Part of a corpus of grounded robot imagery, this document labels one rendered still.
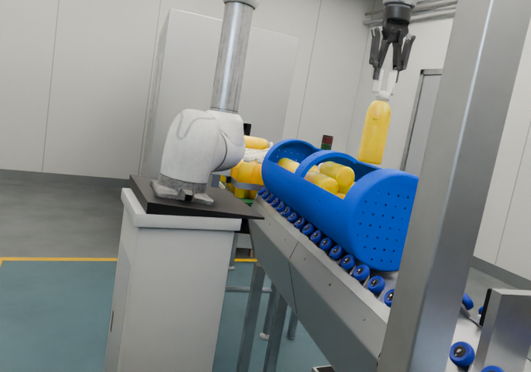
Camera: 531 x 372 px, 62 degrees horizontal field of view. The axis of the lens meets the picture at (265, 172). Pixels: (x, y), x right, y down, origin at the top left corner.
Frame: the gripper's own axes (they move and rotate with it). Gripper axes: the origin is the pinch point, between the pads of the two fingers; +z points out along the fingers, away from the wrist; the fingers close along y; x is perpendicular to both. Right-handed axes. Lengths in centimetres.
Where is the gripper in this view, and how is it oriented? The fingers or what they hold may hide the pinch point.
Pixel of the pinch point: (384, 82)
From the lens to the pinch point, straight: 131.2
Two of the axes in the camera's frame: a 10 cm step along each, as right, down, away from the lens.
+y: 9.4, 0.8, 3.2
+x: -3.0, -2.0, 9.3
